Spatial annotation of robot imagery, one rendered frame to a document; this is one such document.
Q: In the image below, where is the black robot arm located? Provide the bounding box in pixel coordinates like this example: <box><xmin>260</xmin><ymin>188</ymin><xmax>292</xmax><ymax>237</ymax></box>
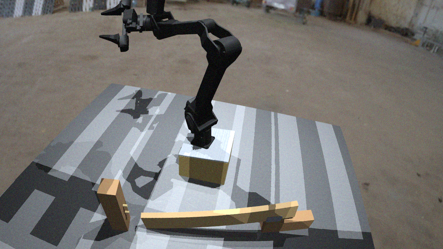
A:
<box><xmin>123</xmin><ymin>0</ymin><xmax>242</xmax><ymax>149</ymax></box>

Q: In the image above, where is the long wooden rail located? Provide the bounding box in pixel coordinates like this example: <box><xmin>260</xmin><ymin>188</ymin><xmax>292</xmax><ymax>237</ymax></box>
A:
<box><xmin>141</xmin><ymin>201</ymin><xmax>299</xmax><ymax>229</ymax></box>

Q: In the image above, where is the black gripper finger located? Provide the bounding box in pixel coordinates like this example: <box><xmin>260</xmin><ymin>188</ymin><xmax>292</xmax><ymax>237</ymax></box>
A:
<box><xmin>101</xmin><ymin>1</ymin><xmax>122</xmax><ymax>16</ymax></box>
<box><xmin>99</xmin><ymin>33</ymin><xmax>120</xmax><ymax>47</ymax></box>

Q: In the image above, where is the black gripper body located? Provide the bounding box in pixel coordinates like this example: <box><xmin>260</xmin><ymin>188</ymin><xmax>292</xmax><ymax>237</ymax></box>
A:
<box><xmin>119</xmin><ymin>0</ymin><xmax>146</xmax><ymax>52</ymax></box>

